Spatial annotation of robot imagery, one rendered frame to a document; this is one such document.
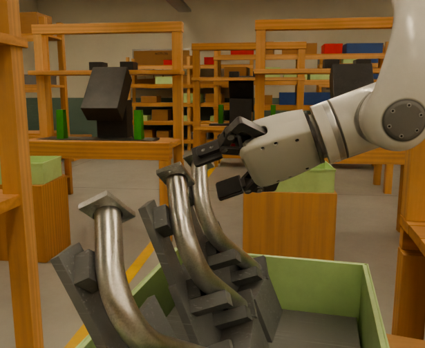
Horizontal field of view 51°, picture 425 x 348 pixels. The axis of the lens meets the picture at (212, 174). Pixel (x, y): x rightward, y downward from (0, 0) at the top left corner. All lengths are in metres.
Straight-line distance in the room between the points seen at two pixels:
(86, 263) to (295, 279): 0.58
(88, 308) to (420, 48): 0.44
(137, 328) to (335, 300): 0.59
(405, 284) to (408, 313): 0.11
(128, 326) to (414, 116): 0.37
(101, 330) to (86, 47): 11.70
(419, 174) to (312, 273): 0.75
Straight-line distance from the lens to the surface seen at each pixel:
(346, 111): 0.59
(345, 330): 0.95
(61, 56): 6.07
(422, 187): 1.62
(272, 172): 0.62
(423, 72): 0.53
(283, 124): 0.59
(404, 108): 0.52
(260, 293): 0.88
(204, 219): 0.77
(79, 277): 0.49
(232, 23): 11.30
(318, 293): 0.99
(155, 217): 0.62
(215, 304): 0.65
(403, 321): 1.77
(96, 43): 12.03
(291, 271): 0.97
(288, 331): 0.92
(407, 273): 1.70
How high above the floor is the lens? 1.30
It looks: 10 degrees down
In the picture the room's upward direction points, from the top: straight up
